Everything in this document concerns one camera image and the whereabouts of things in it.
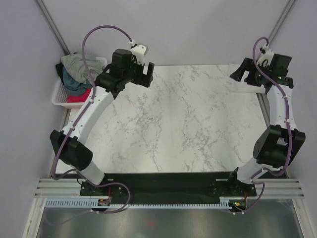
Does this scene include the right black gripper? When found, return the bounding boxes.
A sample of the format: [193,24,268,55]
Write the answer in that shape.
[231,57,272,87]

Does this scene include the white t shirt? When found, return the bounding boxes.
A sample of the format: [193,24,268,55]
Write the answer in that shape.
[225,64,265,94]

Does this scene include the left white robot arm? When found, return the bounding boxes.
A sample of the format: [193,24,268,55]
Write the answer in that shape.
[50,49,155,195]

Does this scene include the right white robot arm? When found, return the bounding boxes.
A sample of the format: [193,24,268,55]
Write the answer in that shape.
[226,54,306,195]

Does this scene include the red t shirt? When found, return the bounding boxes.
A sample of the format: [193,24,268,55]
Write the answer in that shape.
[67,88,91,103]

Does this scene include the teal t shirt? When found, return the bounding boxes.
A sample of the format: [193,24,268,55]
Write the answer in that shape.
[62,68,92,96]

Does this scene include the grey t shirt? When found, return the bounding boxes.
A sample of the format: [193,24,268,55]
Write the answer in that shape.
[61,54,107,84]

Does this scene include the black t shirt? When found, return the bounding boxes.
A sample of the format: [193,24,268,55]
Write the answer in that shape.
[55,53,82,82]

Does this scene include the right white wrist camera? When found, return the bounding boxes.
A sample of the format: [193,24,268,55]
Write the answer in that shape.
[257,43,274,67]

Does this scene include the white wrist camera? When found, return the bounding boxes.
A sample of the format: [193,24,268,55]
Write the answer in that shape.
[257,43,274,67]
[129,40,149,65]

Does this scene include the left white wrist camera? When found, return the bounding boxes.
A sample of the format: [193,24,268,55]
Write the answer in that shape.
[129,40,149,65]

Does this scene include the right aluminium frame post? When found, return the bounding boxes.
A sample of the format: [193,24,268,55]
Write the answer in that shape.
[250,0,298,72]

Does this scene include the aluminium frame post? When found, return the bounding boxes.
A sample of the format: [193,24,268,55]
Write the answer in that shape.
[34,0,70,55]
[250,0,298,72]

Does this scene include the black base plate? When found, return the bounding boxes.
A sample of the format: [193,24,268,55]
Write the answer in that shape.
[80,172,257,204]

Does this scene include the left aluminium frame post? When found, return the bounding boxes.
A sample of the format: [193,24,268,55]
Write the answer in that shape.
[34,0,70,55]

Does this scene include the aluminium front rail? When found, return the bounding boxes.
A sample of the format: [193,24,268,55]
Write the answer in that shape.
[35,178,304,199]

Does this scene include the white slotted cable duct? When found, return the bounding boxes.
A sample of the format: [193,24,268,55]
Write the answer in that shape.
[45,198,246,209]

